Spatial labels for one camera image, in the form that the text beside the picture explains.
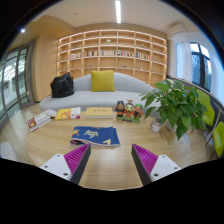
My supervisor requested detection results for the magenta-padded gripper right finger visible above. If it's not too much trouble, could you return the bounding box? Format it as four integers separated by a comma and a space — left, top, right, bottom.
131, 143, 183, 186

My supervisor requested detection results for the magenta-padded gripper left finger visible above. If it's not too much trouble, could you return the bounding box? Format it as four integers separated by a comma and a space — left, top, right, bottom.
39, 143, 92, 186

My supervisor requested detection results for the blue patterned towel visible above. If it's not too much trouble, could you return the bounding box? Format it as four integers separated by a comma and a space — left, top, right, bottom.
69, 125, 121, 148

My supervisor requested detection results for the small white cup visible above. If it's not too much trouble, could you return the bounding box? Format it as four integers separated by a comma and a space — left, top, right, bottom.
150, 118, 164, 133

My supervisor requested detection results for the yellow and white book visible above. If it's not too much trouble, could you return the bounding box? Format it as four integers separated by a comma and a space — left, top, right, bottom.
54, 106, 82, 121

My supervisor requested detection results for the colourful figurine group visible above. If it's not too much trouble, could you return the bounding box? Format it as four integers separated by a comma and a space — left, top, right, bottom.
113, 99, 144, 124

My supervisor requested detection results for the flat yellow book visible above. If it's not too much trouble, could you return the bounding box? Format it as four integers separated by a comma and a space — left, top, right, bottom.
84, 106, 115, 120

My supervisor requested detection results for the crumpled white tissue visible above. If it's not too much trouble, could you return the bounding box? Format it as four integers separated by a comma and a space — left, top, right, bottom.
45, 108, 58, 118

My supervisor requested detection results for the red and white book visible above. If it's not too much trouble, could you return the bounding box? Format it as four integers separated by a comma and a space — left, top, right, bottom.
27, 110, 54, 133

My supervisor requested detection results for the green potted plant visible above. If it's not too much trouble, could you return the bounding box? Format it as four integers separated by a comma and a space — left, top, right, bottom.
139, 79, 209, 141

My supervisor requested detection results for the grey curved sofa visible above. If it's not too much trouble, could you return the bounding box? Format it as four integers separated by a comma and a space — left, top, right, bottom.
39, 71, 161, 118

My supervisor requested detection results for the white chair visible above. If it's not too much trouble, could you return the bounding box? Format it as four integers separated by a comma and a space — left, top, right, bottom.
0, 141, 26, 164

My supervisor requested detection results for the black bag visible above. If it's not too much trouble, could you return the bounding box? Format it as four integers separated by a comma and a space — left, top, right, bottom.
50, 72, 75, 99

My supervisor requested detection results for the green chair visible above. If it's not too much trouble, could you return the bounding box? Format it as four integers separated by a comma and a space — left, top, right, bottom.
194, 88, 216, 128
212, 119, 224, 159

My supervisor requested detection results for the yellow cushion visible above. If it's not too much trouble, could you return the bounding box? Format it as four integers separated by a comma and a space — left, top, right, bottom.
90, 69, 116, 93

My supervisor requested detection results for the grey-framed glass door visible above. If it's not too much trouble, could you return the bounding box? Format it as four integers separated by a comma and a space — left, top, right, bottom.
0, 41, 36, 129

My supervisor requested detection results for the white sheer curtain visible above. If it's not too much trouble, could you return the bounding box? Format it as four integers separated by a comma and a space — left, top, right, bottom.
175, 41, 194, 83

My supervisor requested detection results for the dark-framed window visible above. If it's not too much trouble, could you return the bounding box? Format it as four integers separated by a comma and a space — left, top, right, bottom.
189, 41, 213, 93

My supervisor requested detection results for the white air conditioner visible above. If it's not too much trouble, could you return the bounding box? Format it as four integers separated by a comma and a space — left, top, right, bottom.
168, 22, 188, 38

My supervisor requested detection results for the long ceiling light strip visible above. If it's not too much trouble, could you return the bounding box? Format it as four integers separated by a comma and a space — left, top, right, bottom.
114, 0, 122, 24

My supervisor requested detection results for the wooden wall shelf unit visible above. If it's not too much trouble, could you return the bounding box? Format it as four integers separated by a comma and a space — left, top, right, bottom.
56, 29, 168, 86

